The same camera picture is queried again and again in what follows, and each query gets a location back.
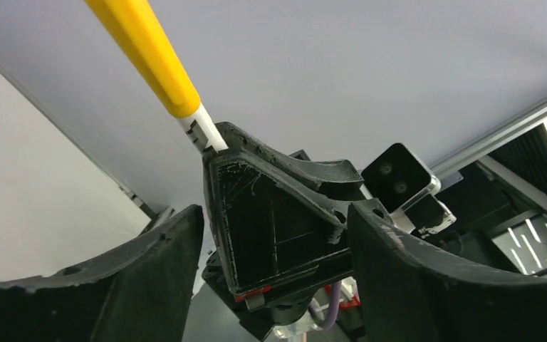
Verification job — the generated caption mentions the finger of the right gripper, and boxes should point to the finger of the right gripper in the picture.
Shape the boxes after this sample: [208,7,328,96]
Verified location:
[216,122,364,199]

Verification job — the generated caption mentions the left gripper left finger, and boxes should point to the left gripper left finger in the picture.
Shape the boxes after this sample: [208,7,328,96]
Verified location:
[0,204,204,341]

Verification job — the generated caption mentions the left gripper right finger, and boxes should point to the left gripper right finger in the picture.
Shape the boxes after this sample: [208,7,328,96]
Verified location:
[347,202,547,341]

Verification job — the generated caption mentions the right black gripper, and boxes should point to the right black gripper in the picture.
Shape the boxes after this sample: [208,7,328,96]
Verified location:
[202,150,363,341]

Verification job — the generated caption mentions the orange marker cap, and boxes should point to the orange marker cap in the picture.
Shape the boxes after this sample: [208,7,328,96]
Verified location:
[86,0,201,118]

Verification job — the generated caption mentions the white orange marker pen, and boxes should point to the white orange marker pen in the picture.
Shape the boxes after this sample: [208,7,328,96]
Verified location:
[177,103,229,153]

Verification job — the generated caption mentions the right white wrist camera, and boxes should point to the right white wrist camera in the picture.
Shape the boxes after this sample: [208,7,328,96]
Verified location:
[360,142,457,239]

